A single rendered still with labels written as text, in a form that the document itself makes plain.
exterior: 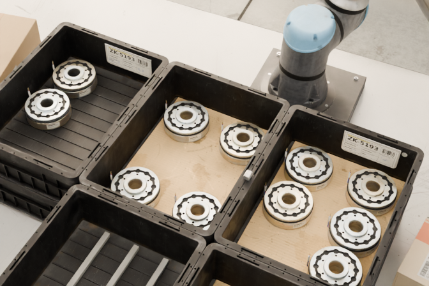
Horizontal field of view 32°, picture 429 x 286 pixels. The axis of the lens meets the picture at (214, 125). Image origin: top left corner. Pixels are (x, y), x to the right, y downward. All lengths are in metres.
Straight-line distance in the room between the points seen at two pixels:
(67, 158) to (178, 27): 0.65
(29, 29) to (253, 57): 0.60
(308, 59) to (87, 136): 0.55
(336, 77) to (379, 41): 1.29
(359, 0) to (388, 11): 1.59
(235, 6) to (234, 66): 1.33
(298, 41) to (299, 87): 0.14
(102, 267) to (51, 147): 0.34
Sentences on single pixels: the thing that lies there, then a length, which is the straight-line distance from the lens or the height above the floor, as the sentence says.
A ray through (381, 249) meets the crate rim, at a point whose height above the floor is 0.93.
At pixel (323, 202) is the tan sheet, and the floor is 0.83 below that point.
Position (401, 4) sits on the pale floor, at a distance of 3.50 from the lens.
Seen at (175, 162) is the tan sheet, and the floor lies 0.83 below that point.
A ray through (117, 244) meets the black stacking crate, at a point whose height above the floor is 0.83.
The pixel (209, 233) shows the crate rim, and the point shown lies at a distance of 1.43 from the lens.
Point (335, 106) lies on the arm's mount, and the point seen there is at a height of 0.75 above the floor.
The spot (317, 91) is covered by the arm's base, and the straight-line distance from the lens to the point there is 1.88.
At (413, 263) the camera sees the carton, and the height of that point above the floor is 0.78.
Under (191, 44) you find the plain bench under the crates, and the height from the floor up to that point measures 0.70.
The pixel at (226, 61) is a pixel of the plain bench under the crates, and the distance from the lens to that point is 2.08.
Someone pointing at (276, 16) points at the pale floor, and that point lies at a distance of 3.33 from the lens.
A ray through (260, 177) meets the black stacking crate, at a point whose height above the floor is 0.90.
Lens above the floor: 2.12
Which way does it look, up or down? 48 degrees down
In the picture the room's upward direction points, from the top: 1 degrees clockwise
